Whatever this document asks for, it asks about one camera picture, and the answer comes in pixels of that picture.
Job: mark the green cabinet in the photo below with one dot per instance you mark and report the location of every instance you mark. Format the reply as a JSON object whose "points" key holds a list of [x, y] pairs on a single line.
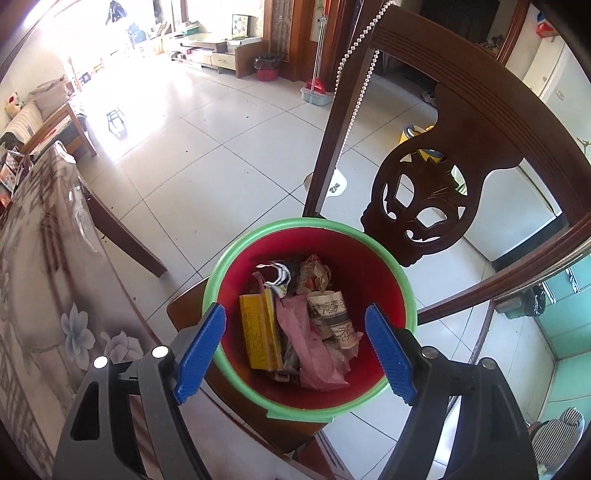
{"points": [[572, 332]]}

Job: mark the red hanging decoration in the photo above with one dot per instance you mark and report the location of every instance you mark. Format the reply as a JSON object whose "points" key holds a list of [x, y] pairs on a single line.
{"points": [[545, 25]]}

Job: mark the dark metal pot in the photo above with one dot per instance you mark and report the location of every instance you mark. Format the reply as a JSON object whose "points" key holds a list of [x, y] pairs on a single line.
{"points": [[521, 304]]}

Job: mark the white refrigerator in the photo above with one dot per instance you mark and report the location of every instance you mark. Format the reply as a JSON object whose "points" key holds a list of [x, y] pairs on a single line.
{"points": [[563, 78]]}

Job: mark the pale pink drink carton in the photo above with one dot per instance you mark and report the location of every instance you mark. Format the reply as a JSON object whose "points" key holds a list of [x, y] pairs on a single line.
{"points": [[330, 314]]}

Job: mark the television cabinet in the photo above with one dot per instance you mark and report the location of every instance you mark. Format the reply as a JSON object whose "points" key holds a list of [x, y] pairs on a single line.
{"points": [[221, 57]]}

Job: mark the red green-rimmed trash bin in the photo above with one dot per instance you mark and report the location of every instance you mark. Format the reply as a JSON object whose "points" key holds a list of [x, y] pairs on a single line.
{"points": [[369, 277]]}

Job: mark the brown paper bag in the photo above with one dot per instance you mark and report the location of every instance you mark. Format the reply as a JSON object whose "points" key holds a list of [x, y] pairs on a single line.
{"points": [[314, 272]]}

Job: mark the yellow-blue toy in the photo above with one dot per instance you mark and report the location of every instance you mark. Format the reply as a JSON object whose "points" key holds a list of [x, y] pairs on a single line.
{"points": [[413, 136]]}

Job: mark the white dustpan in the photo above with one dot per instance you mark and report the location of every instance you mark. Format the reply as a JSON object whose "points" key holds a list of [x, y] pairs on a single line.
{"points": [[316, 98]]}

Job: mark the small dark stool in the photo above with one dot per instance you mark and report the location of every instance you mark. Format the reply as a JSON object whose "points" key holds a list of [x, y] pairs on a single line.
{"points": [[116, 121]]}

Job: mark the pink plastic bag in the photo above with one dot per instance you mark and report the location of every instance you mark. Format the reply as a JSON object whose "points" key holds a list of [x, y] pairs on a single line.
{"points": [[309, 355]]}

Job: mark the white floor bowl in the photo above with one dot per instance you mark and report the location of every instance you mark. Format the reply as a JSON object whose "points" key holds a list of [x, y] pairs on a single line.
{"points": [[337, 184]]}

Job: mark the plush toy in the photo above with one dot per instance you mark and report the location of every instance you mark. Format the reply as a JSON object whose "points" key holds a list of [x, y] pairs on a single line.
{"points": [[14, 104]]}

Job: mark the pair of shoes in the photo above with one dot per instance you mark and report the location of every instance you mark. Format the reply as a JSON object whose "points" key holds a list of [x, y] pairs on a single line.
{"points": [[430, 98]]}

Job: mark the yellow cardboard box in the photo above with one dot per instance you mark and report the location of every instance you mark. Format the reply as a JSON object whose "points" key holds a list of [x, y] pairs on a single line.
{"points": [[258, 332]]}

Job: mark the white appliance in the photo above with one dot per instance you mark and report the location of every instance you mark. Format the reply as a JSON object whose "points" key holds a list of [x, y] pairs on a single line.
{"points": [[521, 212]]}

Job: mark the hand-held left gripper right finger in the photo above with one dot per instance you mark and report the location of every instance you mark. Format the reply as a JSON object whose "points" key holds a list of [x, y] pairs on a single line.
{"points": [[390, 355]]}

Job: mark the beige pillow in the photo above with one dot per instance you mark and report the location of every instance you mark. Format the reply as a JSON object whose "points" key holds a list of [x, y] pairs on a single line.
{"points": [[51, 94]]}

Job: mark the striped slipper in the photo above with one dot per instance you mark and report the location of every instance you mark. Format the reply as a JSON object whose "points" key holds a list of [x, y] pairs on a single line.
{"points": [[558, 434]]}

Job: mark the silver wrapper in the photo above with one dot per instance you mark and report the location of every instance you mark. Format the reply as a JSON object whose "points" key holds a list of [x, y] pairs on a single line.
{"points": [[279, 277]]}

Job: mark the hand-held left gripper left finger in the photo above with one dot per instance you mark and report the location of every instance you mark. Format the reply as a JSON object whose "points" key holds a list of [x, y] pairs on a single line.
{"points": [[201, 355]]}

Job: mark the white metal rack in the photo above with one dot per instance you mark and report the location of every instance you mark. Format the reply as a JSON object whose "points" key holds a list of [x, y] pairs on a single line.
{"points": [[11, 170]]}

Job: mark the wooden sofa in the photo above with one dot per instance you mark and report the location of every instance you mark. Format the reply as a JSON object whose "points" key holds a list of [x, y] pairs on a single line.
{"points": [[78, 134]]}

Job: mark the red floor bin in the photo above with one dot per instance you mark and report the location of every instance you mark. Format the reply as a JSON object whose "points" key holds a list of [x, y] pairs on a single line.
{"points": [[267, 71]]}

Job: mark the carved wooden chair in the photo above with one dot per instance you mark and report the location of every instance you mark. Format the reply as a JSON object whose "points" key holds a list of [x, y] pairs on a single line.
{"points": [[461, 92]]}

